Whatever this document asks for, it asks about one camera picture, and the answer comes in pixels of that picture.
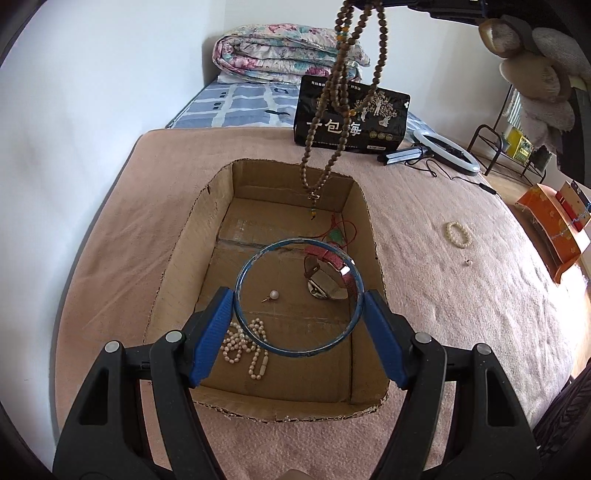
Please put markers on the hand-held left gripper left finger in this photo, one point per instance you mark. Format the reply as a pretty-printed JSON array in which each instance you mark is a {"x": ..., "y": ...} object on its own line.
[{"x": 212, "y": 337}]

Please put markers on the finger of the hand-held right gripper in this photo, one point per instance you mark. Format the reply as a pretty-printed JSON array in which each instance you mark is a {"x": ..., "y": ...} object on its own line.
[{"x": 438, "y": 5}]

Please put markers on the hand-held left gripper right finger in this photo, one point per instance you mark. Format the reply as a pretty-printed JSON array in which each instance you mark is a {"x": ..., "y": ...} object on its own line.
[{"x": 385, "y": 337}]

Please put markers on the pearl earring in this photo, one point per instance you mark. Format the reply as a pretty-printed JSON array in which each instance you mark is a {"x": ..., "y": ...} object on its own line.
[{"x": 274, "y": 295}]

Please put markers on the blue bangle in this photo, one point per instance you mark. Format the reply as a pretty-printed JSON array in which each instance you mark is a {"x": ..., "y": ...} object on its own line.
[{"x": 295, "y": 354}]

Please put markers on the cardboard box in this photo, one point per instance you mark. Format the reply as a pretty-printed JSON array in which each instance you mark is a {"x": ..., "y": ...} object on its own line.
[{"x": 286, "y": 406}]

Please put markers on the person's right hand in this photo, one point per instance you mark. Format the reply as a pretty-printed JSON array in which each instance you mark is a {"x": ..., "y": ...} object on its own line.
[{"x": 535, "y": 78}]

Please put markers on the striped towel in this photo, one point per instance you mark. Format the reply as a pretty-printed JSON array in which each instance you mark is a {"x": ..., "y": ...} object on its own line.
[{"x": 515, "y": 113}]

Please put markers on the black metal clothes rack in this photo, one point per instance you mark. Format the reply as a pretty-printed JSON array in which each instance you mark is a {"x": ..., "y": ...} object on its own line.
[{"x": 480, "y": 134}]

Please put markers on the yellow box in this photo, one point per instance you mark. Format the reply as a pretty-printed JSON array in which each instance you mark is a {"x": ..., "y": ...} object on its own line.
[{"x": 519, "y": 145}]

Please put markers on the black box with gold text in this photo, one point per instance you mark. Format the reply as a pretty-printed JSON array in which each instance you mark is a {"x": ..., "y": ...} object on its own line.
[{"x": 383, "y": 124}]

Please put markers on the black folded tripod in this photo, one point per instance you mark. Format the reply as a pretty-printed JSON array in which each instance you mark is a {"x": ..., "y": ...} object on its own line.
[{"x": 401, "y": 156}]

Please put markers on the folded floral quilt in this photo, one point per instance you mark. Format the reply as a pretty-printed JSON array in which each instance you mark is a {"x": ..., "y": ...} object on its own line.
[{"x": 277, "y": 50}]

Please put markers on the red and brown gift box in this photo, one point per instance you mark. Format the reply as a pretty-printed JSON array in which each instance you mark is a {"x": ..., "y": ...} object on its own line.
[{"x": 570, "y": 203}]

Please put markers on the orange gift boxes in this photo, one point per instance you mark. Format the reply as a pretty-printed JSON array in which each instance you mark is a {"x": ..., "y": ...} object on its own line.
[{"x": 549, "y": 221}]

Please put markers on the person's dark patterned clothing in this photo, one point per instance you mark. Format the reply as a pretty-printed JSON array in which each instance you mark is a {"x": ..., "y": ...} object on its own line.
[{"x": 563, "y": 424}]

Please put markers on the white folded sheet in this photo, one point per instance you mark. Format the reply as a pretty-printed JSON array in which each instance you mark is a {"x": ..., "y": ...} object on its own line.
[{"x": 231, "y": 77}]

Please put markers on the blue checked bed sheet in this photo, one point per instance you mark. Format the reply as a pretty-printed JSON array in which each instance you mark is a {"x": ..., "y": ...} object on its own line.
[{"x": 240, "y": 101}]

